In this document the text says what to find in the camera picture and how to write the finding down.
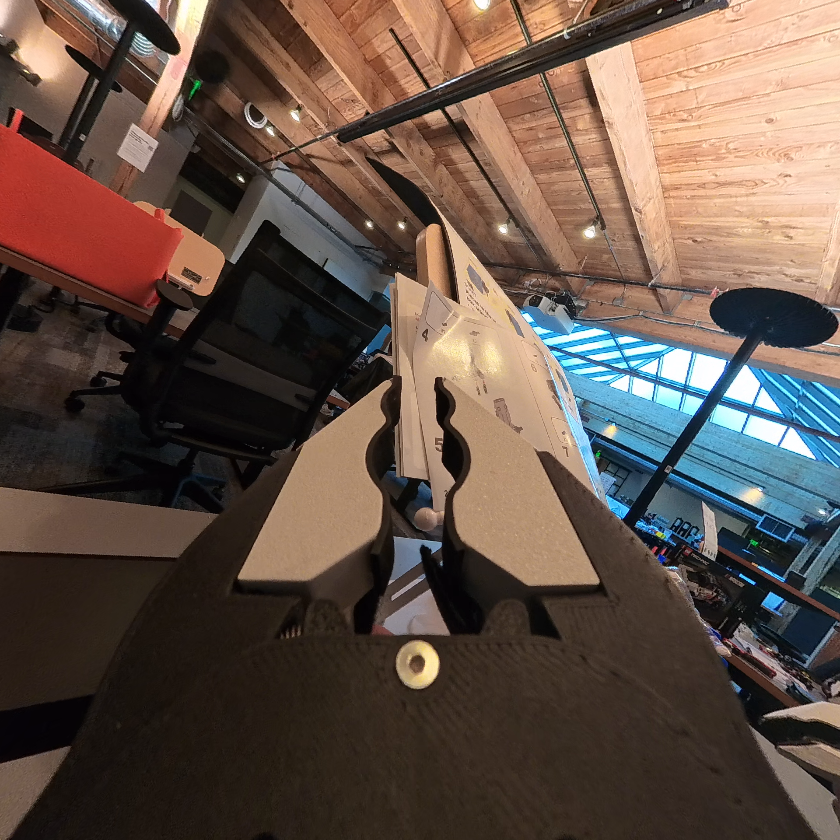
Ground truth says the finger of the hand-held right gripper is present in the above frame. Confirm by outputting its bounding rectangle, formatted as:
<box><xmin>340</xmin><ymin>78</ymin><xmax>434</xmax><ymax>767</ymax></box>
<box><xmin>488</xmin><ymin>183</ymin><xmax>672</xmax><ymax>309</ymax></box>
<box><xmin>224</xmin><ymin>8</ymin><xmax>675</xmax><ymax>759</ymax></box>
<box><xmin>760</xmin><ymin>701</ymin><xmax>840</xmax><ymax>788</ymax></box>

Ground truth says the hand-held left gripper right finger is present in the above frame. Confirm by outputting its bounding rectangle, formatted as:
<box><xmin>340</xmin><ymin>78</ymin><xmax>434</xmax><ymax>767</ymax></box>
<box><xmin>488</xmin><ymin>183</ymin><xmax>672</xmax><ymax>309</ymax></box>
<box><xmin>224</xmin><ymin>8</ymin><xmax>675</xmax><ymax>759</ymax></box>
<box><xmin>433</xmin><ymin>377</ymin><xmax>602</xmax><ymax>603</ymax></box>

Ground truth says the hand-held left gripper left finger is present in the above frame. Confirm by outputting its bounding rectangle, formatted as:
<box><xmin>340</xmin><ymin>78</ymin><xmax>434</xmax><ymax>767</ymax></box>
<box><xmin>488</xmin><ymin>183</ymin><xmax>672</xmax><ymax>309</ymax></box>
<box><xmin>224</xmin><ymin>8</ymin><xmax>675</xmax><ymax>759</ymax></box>
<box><xmin>235</xmin><ymin>377</ymin><xmax>403</xmax><ymax>603</ymax></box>

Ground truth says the white instruction booklet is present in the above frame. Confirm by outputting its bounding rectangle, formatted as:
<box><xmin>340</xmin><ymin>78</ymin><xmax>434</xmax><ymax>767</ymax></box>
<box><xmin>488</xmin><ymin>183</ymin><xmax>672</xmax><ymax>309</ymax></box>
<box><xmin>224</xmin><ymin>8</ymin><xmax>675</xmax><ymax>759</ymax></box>
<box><xmin>390</xmin><ymin>272</ymin><xmax>581</xmax><ymax>519</ymax></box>

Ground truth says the cluttered wooden desk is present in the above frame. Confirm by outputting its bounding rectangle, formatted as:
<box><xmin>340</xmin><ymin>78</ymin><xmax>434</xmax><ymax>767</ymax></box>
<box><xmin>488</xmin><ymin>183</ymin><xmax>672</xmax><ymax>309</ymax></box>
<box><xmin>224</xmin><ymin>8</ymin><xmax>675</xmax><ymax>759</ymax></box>
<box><xmin>610</xmin><ymin>499</ymin><xmax>840</xmax><ymax>713</ymax></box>

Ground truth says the black office chair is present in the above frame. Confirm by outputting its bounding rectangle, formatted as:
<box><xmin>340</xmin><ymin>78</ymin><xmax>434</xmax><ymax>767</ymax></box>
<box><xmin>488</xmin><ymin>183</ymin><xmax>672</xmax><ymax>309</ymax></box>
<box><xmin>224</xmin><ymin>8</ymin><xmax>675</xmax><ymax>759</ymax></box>
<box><xmin>64</xmin><ymin>220</ymin><xmax>389</xmax><ymax>514</ymax></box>

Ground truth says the white ceiling projector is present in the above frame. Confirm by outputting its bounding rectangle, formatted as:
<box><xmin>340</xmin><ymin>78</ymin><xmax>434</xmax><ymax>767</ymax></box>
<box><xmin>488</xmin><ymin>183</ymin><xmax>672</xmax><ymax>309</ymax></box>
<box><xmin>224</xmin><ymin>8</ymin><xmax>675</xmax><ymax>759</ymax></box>
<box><xmin>521</xmin><ymin>292</ymin><xmax>580</xmax><ymax>337</ymax></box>

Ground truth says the printed task sheet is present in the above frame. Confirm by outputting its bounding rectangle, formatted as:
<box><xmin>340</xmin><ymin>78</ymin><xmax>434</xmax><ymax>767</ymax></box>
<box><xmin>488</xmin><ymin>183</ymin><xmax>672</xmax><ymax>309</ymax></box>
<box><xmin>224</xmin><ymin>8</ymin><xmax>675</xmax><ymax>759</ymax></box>
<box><xmin>436</xmin><ymin>210</ymin><xmax>608</xmax><ymax>503</ymax></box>

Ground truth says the beige panel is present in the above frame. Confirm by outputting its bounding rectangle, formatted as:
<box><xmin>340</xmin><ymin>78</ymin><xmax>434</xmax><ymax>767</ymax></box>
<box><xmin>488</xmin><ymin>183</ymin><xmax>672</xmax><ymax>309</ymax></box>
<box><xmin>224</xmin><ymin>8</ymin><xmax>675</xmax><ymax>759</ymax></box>
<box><xmin>133</xmin><ymin>200</ymin><xmax>227</xmax><ymax>298</ymax></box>

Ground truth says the black disc on pole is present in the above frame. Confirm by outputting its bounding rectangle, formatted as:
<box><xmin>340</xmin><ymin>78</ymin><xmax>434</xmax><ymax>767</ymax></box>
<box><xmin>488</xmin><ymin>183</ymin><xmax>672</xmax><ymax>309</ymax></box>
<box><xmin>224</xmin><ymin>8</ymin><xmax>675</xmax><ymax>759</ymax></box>
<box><xmin>59</xmin><ymin>0</ymin><xmax>182</xmax><ymax>161</ymax></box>
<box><xmin>620</xmin><ymin>287</ymin><xmax>840</xmax><ymax>530</ymax></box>

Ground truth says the orange desk divider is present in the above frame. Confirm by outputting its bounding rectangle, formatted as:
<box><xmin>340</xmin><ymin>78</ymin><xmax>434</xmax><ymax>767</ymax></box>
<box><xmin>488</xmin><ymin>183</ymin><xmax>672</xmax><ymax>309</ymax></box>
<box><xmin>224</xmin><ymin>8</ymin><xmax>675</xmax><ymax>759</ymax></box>
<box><xmin>0</xmin><ymin>123</ymin><xmax>183</xmax><ymax>308</ymax></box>

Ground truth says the white paper sign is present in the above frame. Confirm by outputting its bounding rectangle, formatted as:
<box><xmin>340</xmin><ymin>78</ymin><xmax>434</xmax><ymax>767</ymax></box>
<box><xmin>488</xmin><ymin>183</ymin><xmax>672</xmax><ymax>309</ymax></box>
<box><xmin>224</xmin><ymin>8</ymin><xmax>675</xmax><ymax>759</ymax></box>
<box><xmin>116</xmin><ymin>122</ymin><xmax>161</xmax><ymax>166</ymax></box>

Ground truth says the black ceiling track rail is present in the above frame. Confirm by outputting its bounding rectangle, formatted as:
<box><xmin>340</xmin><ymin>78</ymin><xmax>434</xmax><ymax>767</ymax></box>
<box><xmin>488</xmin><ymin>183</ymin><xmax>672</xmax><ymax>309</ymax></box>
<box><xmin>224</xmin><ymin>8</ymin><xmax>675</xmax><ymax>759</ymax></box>
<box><xmin>336</xmin><ymin>0</ymin><xmax>731</xmax><ymax>145</ymax></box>

